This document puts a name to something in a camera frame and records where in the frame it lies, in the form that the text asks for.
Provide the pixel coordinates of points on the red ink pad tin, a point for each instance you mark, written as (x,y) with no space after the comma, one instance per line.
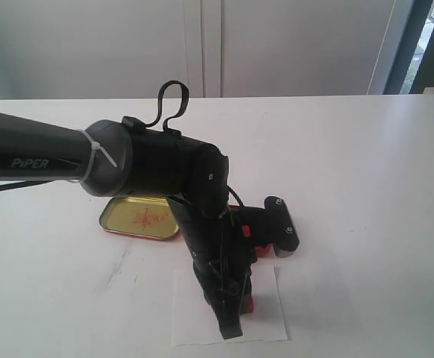
(257,227)

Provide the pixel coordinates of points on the white paper sheet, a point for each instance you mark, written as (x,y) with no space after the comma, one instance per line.
(194,322)

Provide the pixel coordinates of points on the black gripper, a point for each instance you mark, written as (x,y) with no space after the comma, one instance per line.
(222,264)

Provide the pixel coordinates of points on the white zip tie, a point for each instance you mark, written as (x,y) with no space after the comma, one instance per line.
(95,148)

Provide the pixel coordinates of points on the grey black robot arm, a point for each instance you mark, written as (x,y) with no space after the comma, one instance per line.
(124,159)

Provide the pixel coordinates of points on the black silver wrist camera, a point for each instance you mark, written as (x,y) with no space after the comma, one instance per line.
(287,237)

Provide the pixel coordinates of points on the red rubber stamp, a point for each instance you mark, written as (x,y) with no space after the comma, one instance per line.
(249,307)

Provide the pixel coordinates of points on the gold tin lid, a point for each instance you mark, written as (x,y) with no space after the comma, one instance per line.
(140,217)

